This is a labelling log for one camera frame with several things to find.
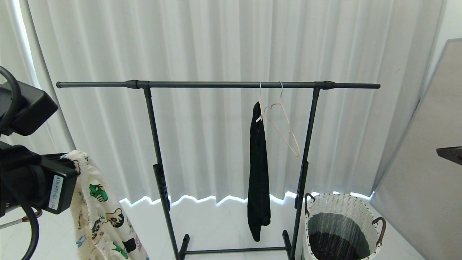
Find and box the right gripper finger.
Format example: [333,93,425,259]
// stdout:
[436,146,462,166]

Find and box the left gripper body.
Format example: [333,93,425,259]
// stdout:
[0,144,79,217]

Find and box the cream printed garment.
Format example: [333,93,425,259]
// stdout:
[61,150,149,260]

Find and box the pink clothes hanger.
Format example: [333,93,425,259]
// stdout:
[256,82,266,123]
[263,82,301,157]

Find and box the black short-sleeved shirt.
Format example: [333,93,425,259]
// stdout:
[247,102,271,242]

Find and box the white laundry basket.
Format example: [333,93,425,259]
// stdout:
[303,192,387,260]

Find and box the black clothes rack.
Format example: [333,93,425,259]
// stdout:
[56,80,380,260]

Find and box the large grey board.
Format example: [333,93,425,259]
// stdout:
[370,38,462,260]

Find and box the white curtain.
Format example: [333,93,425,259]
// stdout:
[0,0,444,208]

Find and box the black cable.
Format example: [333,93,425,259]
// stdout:
[0,66,39,260]

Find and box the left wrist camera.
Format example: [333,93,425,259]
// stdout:
[0,79,58,136]

